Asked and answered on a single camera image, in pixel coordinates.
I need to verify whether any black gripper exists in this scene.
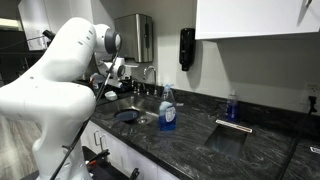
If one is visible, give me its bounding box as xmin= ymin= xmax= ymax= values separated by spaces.
xmin=105 ymin=79 xmax=125 ymax=91

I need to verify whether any white small plate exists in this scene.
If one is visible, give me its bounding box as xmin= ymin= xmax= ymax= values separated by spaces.
xmin=104 ymin=90 xmax=119 ymax=102

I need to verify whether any stainless steel sink basin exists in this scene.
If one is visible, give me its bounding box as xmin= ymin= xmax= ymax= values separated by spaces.
xmin=99 ymin=94 xmax=168 ymax=127

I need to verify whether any metal sink drain strainer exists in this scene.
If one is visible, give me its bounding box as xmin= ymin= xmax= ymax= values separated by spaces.
xmin=136 ymin=116 xmax=150 ymax=125

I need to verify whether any blue plate with brown rim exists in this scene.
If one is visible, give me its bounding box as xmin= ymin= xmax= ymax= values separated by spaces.
xmin=113 ymin=108 xmax=141 ymax=123

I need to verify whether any chrome gooseneck faucet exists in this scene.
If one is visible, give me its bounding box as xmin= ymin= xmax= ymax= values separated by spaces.
xmin=142 ymin=65 xmax=159 ymax=98

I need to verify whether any stainless paper towel dispenser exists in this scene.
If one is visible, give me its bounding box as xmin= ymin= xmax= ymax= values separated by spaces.
xmin=114 ymin=13 xmax=155 ymax=64

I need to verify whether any large blue dish soap bottle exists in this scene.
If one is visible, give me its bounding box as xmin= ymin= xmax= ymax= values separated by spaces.
xmin=157 ymin=83 xmax=178 ymax=132

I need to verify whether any white background cabinet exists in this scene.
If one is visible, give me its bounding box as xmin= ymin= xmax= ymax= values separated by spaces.
xmin=17 ymin=0 xmax=95 ymax=52

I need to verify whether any small blue soap bottle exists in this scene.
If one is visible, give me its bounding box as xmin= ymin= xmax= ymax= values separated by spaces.
xmin=225 ymin=89 xmax=240 ymax=124

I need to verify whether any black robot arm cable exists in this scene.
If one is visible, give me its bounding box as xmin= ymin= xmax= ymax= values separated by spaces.
xmin=49 ymin=42 xmax=123 ymax=180

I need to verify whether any silver cabinet door handle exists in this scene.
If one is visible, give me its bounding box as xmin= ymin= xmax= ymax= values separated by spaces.
xmin=99 ymin=133 xmax=109 ymax=151
xmin=92 ymin=130 xmax=101 ymax=147

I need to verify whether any orange handled black clamp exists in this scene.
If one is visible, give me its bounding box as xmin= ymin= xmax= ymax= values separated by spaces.
xmin=84 ymin=148 xmax=111 ymax=167
xmin=129 ymin=167 xmax=141 ymax=180

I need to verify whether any black wall soap dispenser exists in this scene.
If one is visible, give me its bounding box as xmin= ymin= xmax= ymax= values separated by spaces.
xmin=178 ymin=27 xmax=197 ymax=72

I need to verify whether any black camera on stand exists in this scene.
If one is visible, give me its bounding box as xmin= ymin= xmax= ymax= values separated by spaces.
xmin=42 ymin=29 xmax=57 ymax=42

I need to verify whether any white upper wall cabinet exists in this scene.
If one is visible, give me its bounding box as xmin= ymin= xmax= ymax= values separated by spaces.
xmin=194 ymin=0 xmax=320 ymax=41

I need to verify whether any black wall plug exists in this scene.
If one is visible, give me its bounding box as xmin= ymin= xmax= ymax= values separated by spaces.
xmin=307 ymin=95 xmax=318 ymax=115

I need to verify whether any white wall outlet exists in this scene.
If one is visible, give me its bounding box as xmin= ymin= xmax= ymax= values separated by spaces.
xmin=304 ymin=82 xmax=320 ymax=102

